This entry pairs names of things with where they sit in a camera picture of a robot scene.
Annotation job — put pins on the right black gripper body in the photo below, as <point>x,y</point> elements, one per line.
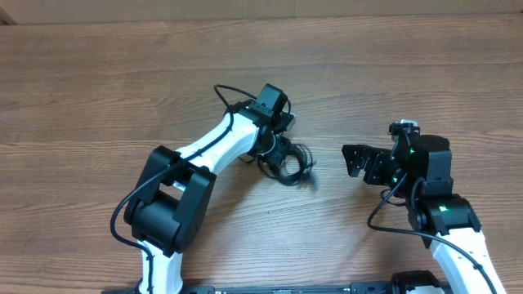
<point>382,171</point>

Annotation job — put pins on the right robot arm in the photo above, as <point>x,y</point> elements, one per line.
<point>417,170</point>

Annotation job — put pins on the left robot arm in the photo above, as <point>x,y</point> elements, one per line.
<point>167,207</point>

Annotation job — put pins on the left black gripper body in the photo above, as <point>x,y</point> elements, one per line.
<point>274,149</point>

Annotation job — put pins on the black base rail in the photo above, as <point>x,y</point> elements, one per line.
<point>353,288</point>

